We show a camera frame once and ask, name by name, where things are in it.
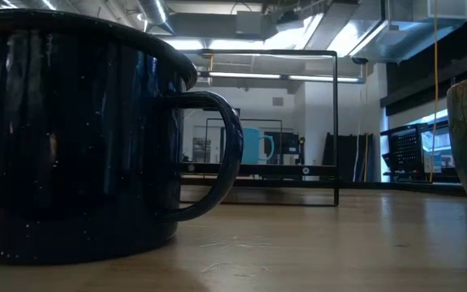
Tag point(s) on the light blue mug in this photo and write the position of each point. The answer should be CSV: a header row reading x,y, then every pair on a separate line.
x,y
251,146

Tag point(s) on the dark blue speckled enamel mug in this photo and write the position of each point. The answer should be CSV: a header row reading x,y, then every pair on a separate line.
x,y
75,142

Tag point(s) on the long ceiling light tube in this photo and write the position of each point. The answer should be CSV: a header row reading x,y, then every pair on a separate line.
x,y
258,75

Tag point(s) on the black standing panel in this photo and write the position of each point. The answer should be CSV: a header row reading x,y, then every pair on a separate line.
x,y
351,158

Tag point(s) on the black perforated equipment cart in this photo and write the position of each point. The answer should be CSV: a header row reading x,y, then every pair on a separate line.
x,y
404,150

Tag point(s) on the black metal table frame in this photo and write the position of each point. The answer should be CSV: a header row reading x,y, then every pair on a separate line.
x,y
379,187

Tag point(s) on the ceiling security camera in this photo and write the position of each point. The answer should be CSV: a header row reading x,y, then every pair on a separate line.
x,y
360,61

